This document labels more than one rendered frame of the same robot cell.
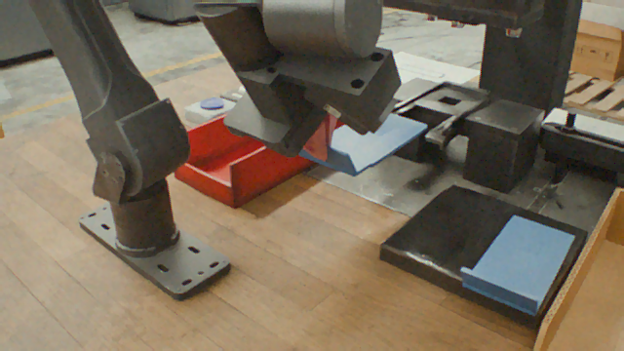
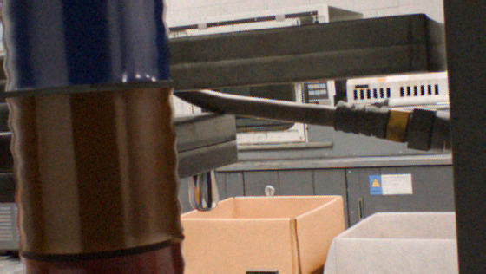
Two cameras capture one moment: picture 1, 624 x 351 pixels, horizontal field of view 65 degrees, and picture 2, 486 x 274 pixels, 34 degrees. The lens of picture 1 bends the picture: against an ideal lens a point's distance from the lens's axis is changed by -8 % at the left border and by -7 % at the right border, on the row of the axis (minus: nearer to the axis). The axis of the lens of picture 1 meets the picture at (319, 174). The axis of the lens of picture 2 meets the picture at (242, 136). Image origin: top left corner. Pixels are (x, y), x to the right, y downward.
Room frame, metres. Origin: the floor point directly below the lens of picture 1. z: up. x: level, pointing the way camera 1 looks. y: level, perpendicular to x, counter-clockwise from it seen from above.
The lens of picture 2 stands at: (0.58, -0.67, 1.15)
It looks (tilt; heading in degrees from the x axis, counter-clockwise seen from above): 3 degrees down; 71
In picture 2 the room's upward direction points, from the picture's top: 4 degrees counter-clockwise
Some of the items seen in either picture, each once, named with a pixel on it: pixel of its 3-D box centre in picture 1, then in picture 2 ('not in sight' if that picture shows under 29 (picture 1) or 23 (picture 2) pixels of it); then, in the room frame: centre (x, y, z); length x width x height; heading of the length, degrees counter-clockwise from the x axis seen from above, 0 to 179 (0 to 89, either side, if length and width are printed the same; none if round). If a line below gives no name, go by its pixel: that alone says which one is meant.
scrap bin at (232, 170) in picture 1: (270, 137); not in sight; (0.66, 0.07, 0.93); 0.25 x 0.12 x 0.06; 141
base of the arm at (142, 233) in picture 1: (142, 214); not in sight; (0.45, 0.18, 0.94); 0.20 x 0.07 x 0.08; 51
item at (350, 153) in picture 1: (363, 130); not in sight; (0.50, -0.05, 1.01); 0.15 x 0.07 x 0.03; 141
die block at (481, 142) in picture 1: (458, 134); not in sight; (0.66, -0.19, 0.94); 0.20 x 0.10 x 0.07; 51
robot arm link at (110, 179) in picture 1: (140, 160); not in sight; (0.45, 0.17, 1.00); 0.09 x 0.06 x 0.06; 150
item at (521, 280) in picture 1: (524, 253); not in sight; (0.39, -0.20, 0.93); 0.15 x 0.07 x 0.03; 143
